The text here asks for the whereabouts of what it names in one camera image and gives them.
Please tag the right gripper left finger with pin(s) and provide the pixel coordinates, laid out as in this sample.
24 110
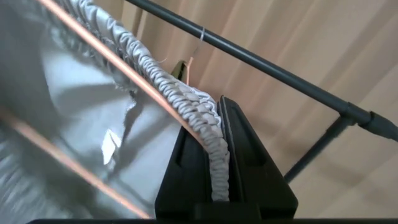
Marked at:
183 183

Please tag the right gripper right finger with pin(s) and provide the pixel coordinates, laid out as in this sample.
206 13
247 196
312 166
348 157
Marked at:
258 180

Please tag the green sleeveless shirt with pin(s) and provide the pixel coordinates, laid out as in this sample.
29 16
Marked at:
179 71

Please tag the pale grey shorts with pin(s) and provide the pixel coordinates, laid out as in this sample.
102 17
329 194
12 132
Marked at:
77 93

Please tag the black clothes rack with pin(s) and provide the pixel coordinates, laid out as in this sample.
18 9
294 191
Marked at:
280 73

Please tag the beige curtain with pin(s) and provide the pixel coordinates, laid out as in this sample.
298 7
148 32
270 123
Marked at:
311 37

